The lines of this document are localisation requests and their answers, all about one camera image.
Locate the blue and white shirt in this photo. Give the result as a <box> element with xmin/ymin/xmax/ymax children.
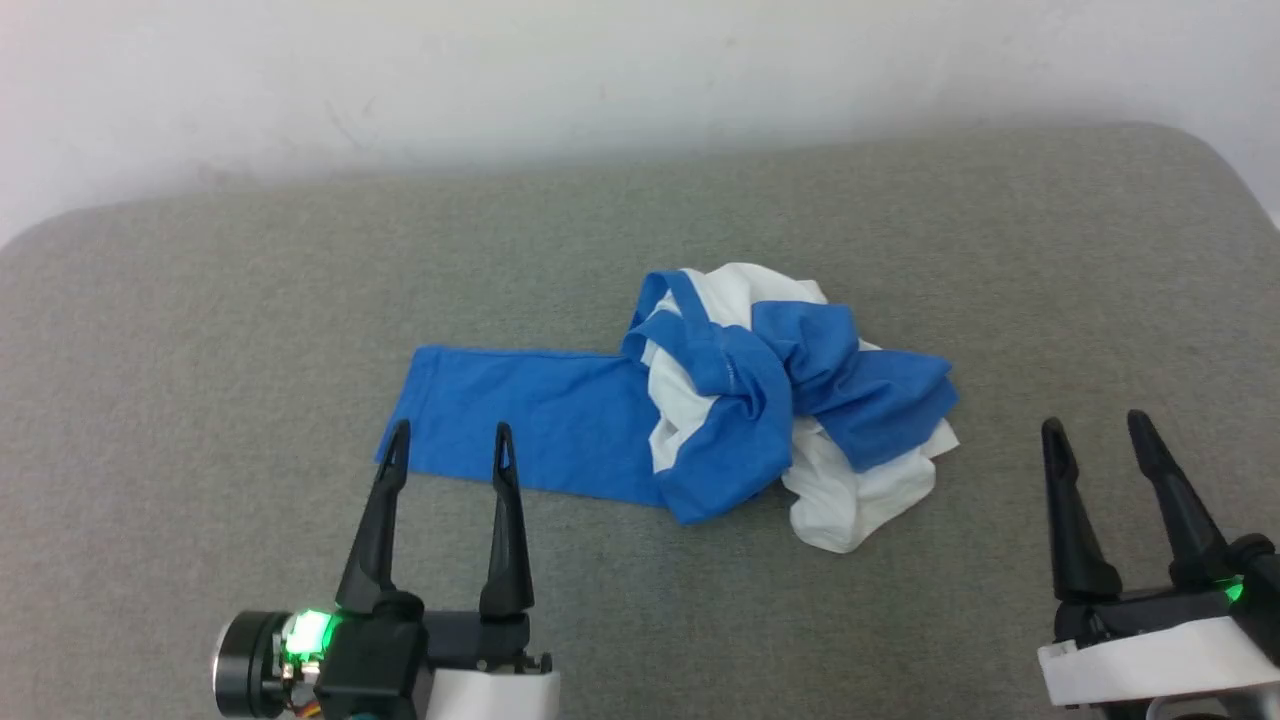
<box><xmin>375</xmin><ymin>262</ymin><xmax>961</xmax><ymax>555</ymax></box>

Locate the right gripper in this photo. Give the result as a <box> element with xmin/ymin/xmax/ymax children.
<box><xmin>1036</xmin><ymin>409</ymin><xmax>1280</xmax><ymax>711</ymax></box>

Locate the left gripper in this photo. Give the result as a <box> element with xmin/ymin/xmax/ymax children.
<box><xmin>212</xmin><ymin>419</ymin><xmax>562</xmax><ymax>720</ymax></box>

